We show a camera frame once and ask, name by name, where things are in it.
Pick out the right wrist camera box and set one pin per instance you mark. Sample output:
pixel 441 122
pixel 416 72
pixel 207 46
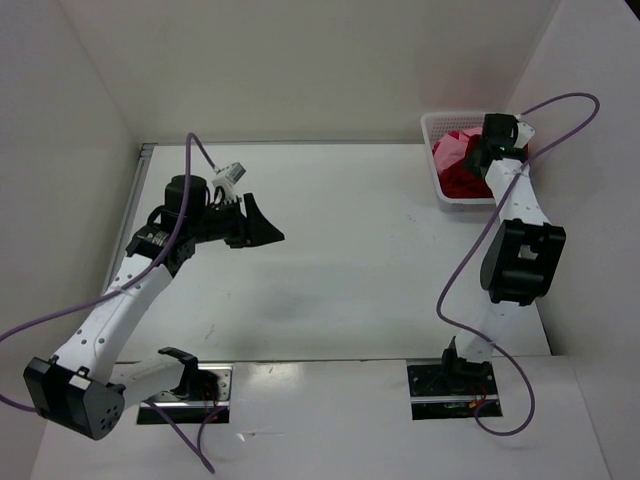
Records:
pixel 525 133

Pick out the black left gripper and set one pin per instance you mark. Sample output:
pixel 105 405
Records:
pixel 252 230

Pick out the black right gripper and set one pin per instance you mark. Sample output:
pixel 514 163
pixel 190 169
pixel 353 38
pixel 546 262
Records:
pixel 472 160

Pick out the white plastic laundry basket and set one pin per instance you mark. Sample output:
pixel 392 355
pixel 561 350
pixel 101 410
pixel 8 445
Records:
pixel 436 125

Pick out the pink t shirt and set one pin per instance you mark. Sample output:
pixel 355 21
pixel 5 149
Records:
pixel 454 147

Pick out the dark red t shirt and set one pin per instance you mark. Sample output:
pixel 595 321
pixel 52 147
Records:
pixel 458 183

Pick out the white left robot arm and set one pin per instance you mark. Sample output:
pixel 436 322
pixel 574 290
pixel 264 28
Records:
pixel 78 386

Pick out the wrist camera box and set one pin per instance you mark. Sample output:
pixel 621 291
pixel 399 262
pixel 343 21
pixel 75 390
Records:
pixel 225 181
pixel 525 133

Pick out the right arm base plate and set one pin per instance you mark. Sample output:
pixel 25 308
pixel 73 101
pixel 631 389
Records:
pixel 432 397

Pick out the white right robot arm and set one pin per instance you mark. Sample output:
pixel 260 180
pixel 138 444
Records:
pixel 522 258

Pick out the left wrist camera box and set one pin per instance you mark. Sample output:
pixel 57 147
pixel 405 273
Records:
pixel 225 181

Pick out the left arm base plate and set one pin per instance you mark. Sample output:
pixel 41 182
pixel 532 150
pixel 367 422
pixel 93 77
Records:
pixel 211 396

